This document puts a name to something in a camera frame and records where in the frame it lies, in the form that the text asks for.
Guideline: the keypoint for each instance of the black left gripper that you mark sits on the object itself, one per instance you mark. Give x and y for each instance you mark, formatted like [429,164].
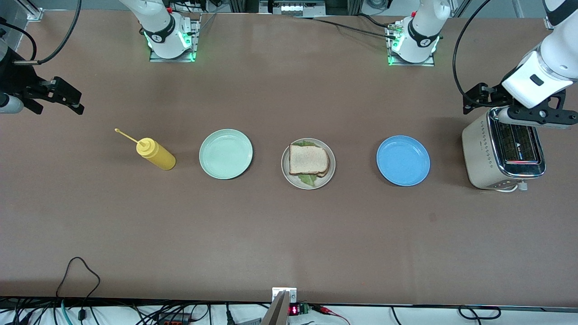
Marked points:
[493,95]

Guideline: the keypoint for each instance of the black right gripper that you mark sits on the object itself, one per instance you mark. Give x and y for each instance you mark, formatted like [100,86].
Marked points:
[18,79]

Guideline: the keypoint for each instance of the yellow squeeze bottle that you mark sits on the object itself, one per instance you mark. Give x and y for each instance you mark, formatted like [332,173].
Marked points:
[158,155]

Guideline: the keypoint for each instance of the toasted bread slice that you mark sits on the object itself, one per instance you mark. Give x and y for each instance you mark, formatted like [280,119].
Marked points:
[307,159]
[328,164]

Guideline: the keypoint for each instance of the green lettuce leaf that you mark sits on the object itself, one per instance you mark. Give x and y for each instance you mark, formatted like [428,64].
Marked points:
[309,179]

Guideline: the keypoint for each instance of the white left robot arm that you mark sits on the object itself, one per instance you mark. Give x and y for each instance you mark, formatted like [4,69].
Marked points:
[422,31]

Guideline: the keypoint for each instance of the blue plate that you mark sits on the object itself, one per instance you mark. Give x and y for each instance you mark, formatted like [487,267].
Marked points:
[403,160]

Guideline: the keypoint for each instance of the pale green plate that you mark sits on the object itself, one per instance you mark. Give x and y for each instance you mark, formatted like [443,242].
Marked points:
[226,154]

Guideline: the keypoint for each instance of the beige plate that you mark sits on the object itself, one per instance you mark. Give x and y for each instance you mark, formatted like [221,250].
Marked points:
[291,179]

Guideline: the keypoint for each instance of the beige chrome toaster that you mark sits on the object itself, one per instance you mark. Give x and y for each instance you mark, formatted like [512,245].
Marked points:
[478,153]

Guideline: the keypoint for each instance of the white power strip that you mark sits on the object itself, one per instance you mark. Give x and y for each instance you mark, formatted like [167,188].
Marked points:
[298,8]

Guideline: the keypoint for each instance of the red digit display module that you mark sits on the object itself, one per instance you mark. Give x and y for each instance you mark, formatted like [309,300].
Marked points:
[294,310]

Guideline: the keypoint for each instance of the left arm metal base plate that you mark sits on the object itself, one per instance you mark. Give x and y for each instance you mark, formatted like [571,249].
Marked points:
[413,64]

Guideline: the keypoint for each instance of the aluminium frame post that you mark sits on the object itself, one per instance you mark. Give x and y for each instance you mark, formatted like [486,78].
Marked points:
[552,22]
[32,12]

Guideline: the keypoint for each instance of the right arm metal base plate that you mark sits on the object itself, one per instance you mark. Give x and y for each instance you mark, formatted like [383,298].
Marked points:
[174,59]

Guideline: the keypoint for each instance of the aluminium camera mast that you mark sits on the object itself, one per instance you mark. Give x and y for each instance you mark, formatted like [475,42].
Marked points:
[277,313]

